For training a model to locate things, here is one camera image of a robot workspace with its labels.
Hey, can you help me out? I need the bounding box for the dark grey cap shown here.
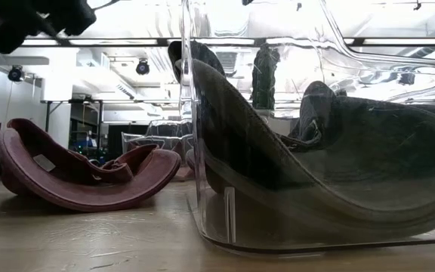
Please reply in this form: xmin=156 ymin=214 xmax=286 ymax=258
xmin=193 ymin=58 xmax=435 ymax=243
xmin=167 ymin=40 xmax=227 ymax=86

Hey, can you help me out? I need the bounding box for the black-legged background table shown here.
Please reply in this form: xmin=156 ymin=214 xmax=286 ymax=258
xmin=39 ymin=97 xmax=106 ymax=150

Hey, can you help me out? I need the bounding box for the clear plastic bin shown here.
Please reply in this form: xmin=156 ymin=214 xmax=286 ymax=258
xmin=121 ymin=119 xmax=196 ymax=153
xmin=179 ymin=0 xmax=435 ymax=258

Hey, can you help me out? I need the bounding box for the black metal rig frame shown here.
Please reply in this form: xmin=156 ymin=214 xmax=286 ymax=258
xmin=20 ymin=36 xmax=435 ymax=48

